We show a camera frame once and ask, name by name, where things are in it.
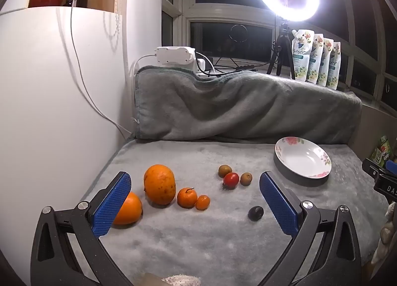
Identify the floral white plate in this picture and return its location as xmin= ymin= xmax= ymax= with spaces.
xmin=273 ymin=137 xmax=332 ymax=186

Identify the orange kumquat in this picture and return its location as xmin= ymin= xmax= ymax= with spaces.
xmin=195 ymin=195 xmax=211 ymax=211

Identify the large bumpy orange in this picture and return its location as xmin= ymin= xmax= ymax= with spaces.
xmin=143 ymin=164 xmax=177 ymax=206

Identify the white power strip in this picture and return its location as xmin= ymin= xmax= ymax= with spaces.
xmin=156 ymin=46 xmax=197 ymax=66

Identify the dark wrinkled fruit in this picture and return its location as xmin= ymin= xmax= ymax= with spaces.
xmin=247 ymin=206 xmax=264 ymax=221

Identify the small tangerine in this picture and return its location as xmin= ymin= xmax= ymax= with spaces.
xmin=177 ymin=187 xmax=198 ymax=209

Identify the white window frame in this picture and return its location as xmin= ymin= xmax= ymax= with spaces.
xmin=161 ymin=0 xmax=397 ymax=110

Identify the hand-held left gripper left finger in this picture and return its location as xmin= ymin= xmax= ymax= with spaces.
xmin=30 ymin=171 xmax=134 ymax=286

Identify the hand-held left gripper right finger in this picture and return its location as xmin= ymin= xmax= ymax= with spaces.
xmin=259 ymin=171 xmax=362 ymax=286

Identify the red cherry tomato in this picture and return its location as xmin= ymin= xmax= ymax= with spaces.
xmin=223 ymin=172 xmax=240 ymax=189

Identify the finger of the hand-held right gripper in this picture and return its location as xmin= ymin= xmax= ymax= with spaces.
xmin=385 ymin=160 xmax=397 ymax=179
xmin=362 ymin=158 xmax=387 ymax=179

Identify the long white cable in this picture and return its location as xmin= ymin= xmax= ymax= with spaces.
xmin=70 ymin=0 xmax=134 ymax=136

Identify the round smooth orange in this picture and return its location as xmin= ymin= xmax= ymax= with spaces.
xmin=112 ymin=191 xmax=143 ymax=225

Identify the white rounded cabinet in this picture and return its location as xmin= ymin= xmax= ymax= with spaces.
xmin=0 ymin=5 xmax=137 ymax=274

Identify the green snack package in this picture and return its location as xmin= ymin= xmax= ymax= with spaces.
xmin=369 ymin=136 xmax=397 ymax=163

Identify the floral refill pouch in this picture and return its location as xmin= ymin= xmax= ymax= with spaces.
xmin=327 ymin=41 xmax=342 ymax=90
xmin=307 ymin=33 xmax=325 ymax=85
xmin=318 ymin=37 xmax=334 ymax=87
xmin=290 ymin=28 xmax=315 ymax=81

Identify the grey plush mat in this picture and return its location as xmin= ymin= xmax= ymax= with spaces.
xmin=74 ymin=137 xmax=377 ymax=286

